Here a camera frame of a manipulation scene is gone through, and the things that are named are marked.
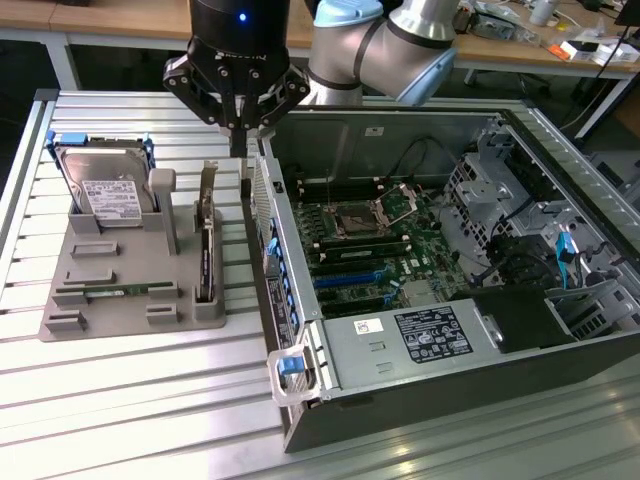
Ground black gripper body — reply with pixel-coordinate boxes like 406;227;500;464
187;0;292;101

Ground graphics card with metal bracket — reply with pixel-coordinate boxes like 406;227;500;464
192;159;221;304

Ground metal mesh fan grille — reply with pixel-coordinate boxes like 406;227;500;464
251;153;281;251

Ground black RAM slot white latches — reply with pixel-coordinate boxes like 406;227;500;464
294;175;386;189
295;183;387;199
318;245;414;264
312;235;412;253

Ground silver hard disk drive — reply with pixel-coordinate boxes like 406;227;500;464
57;144;156;229

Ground blue plastic disk carrier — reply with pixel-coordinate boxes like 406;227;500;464
45;130;156;211

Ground CPU socket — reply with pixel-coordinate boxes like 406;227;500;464
332;202;386;236

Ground blue card retainer clips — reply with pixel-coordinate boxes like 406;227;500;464
266;214;303;336

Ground metal socket cover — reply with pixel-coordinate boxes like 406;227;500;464
374;182;419;224

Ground grey plastic parts rack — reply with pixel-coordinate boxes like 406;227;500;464
38;167;229;344

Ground blue expansion slot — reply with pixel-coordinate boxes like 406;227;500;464
313;271;384;290

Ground green RAM stick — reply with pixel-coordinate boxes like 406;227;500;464
55;282;174;296

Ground black expansion slot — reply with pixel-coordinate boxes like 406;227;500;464
319;291;384;306
322;301;389;317

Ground silver metal disk bay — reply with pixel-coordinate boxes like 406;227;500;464
442;149;531;261

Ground metal electronic module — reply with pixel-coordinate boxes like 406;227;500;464
472;12;516;39

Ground green motherboard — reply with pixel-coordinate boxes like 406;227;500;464
289;172;476;321

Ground silver chipset heatsink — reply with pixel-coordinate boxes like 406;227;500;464
402;282;441;309

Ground clear latch with blue tab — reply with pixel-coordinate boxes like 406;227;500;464
267;344;321;406

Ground white cylinder container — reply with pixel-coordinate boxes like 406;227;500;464
529;0;557;26

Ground grey power supply unit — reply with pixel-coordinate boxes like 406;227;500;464
319;298;501;391

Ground small black white box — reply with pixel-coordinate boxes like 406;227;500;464
559;39;601;62

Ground black plastic cover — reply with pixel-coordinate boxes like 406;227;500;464
472;287;576;354

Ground open black PC case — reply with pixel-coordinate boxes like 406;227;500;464
239;102;640;454

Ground black monitor foot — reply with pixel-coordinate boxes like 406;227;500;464
613;0;640;26

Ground black wire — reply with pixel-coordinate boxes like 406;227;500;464
402;138;461;181

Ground cluttered wooden desk white frame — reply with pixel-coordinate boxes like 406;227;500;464
452;0;640;141

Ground blue wire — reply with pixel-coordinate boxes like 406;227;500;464
554;232;576;291

